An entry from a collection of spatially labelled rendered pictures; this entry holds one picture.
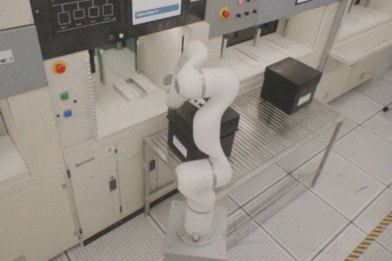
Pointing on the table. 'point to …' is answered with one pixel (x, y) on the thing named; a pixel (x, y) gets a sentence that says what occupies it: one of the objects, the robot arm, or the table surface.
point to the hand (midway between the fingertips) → (203, 105)
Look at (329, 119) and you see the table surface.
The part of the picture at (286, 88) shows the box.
